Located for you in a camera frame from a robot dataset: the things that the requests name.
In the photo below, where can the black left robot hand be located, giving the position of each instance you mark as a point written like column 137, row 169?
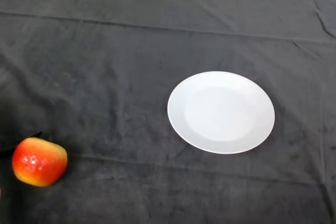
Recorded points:
column 10, row 147

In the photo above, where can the red yellow apple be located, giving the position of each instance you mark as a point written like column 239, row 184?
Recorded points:
column 39, row 163

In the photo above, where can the white round plate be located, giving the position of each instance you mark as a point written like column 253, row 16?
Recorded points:
column 220, row 112

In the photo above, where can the black table cloth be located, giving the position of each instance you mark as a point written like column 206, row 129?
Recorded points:
column 110, row 77

